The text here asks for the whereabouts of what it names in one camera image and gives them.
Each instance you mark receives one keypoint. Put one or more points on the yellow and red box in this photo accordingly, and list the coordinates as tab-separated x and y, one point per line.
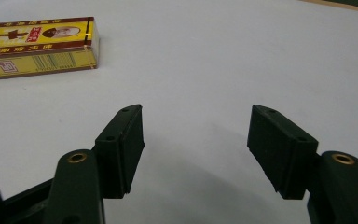
37	46

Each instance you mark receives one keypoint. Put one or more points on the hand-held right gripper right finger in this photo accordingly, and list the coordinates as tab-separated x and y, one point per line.
289	155

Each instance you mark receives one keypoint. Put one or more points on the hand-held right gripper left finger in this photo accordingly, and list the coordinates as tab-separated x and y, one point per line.
118	155

